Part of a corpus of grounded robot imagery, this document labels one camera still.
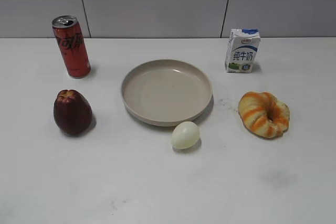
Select red cola can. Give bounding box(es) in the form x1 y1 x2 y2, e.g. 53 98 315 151
52 15 91 78

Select beige round plate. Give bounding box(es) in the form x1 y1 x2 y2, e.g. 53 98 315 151
121 59 213 127

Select white blue milk carton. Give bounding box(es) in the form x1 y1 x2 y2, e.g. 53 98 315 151
224 29 260 73

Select white egg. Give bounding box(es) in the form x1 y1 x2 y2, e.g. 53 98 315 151
171 121 200 150

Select orange striped ring croissant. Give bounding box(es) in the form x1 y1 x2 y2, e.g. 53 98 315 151
238 91 290 138

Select dark red wax apple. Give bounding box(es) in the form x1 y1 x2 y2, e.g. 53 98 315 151
54 90 93 135

